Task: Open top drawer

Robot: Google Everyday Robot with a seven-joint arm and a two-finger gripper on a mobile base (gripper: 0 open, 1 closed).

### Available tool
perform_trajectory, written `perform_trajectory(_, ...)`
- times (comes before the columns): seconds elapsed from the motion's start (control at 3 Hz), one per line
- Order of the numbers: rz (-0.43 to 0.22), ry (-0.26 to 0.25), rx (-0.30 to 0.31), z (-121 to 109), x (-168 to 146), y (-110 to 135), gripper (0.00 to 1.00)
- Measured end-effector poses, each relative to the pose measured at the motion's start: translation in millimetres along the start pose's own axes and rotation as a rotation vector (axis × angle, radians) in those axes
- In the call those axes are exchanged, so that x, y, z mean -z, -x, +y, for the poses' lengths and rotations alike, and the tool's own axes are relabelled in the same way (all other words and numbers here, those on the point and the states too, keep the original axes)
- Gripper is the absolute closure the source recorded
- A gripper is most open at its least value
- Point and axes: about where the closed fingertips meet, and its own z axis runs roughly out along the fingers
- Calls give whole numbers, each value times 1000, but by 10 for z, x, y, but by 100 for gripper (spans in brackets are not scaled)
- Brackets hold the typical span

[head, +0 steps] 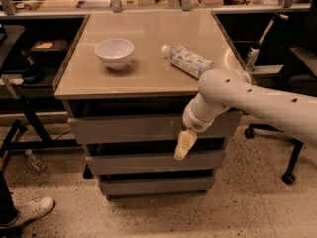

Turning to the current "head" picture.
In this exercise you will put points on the dark trouser leg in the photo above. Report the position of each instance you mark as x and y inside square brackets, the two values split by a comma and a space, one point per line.
[8, 212]

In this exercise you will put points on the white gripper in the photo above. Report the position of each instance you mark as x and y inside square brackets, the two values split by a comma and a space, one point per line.
[195, 122]

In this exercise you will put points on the grey middle drawer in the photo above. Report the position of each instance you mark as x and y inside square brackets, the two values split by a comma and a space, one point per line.
[154, 162]

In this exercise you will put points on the clear plastic water bottle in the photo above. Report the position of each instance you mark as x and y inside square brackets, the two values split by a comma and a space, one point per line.
[186, 60]

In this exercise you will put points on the black box on shelf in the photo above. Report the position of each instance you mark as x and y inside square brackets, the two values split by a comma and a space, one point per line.
[48, 50]

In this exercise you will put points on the grey top drawer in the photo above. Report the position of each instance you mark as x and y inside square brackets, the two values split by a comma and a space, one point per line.
[131, 128]

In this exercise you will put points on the grey drawer cabinet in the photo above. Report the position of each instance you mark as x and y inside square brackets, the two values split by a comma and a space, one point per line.
[148, 84]

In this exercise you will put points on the plastic bottle on floor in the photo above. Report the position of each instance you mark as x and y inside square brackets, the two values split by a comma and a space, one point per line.
[35, 160]

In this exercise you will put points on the grey bottom drawer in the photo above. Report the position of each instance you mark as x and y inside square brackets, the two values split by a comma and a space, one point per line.
[150, 186]

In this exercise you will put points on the black round object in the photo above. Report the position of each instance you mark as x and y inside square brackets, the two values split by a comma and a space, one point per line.
[33, 75]

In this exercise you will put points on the white sneaker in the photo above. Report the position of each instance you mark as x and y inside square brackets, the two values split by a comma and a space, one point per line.
[30, 211]

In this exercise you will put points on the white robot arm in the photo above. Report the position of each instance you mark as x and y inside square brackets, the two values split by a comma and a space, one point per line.
[220, 90]

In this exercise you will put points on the black office chair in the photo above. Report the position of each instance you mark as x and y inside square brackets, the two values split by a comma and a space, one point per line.
[299, 112]

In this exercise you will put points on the grey drawer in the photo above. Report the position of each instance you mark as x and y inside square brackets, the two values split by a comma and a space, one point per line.
[154, 162]
[131, 128]
[150, 186]

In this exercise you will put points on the white ceramic bowl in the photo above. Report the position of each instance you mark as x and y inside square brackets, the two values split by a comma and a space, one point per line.
[115, 53]

